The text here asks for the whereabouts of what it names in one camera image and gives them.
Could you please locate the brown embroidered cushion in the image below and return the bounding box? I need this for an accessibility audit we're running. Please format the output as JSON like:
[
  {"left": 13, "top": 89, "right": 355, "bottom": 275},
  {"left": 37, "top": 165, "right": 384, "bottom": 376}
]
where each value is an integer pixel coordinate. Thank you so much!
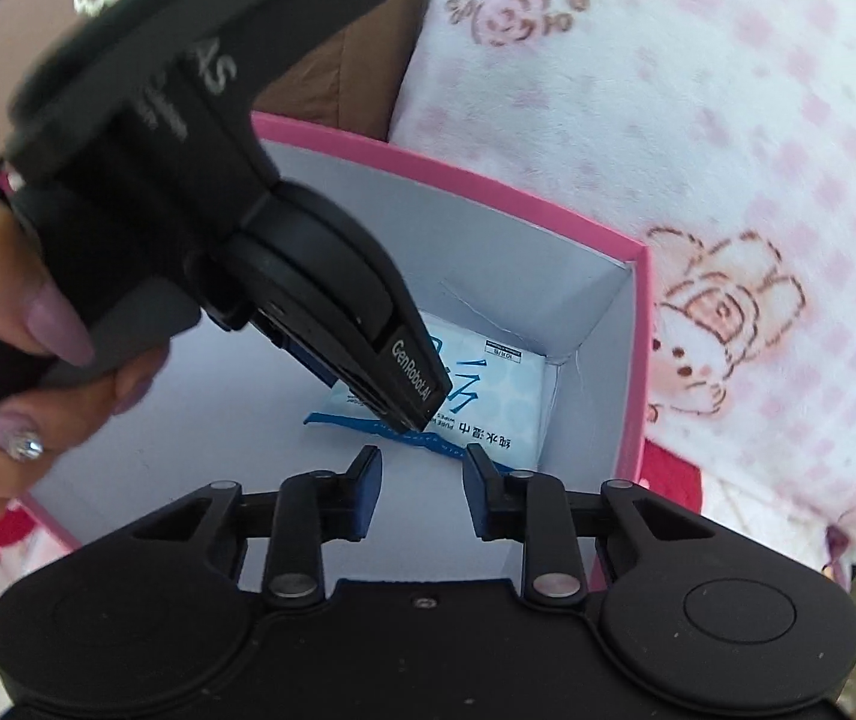
[{"left": 0, "top": 0, "right": 451, "bottom": 188}]

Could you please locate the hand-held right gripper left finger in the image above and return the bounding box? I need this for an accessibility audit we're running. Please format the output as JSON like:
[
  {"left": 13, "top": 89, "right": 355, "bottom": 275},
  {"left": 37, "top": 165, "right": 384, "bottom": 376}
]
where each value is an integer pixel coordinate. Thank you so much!
[{"left": 128, "top": 445, "right": 385, "bottom": 606}]

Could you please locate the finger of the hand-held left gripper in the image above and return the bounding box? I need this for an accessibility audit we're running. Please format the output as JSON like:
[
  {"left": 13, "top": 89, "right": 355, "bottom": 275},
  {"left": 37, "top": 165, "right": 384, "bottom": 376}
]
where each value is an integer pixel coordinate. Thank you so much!
[
  {"left": 250, "top": 317, "right": 400, "bottom": 422},
  {"left": 377, "top": 317, "right": 449, "bottom": 434}
]

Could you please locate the pink checkered rose pillow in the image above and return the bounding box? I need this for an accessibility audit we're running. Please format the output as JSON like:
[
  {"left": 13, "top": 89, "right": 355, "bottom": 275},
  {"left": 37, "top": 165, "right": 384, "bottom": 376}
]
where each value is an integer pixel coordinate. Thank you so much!
[{"left": 386, "top": 0, "right": 856, "bottom": 578}]

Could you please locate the pink cardboard box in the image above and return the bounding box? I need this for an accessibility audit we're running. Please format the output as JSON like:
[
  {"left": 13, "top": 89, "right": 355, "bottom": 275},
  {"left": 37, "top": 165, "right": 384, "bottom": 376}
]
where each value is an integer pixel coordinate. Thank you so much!
[{"left": 0, "top": 111, "right": 657, "bottom": 548}]

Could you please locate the person's left hand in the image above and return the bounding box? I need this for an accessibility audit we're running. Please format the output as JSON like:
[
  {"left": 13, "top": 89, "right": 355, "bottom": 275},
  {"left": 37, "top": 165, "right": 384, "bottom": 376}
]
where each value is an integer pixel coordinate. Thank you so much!
[{"left": 0, "top": 172, "right": 174, "bottom": 520}]

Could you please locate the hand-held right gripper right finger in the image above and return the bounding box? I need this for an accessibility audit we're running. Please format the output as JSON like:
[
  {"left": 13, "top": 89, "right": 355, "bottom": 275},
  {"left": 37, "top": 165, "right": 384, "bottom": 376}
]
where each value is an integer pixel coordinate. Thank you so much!
[{"left": 464, "top": 444, "right": 721, "bottom": 606}]

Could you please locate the blue wet wipes pack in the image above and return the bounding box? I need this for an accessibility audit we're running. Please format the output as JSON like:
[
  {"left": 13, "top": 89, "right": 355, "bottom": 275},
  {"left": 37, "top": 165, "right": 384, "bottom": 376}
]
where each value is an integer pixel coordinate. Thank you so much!
[{"left": 306, "top": 315, "right": 549, "bottom": 477}]

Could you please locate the white quilt with red print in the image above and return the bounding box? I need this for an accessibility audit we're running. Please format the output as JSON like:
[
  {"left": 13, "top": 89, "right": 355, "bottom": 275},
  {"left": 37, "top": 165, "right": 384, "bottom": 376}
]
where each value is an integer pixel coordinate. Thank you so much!
[{"left": 0, "top": 439, "right": 856, "bottom": 720}]

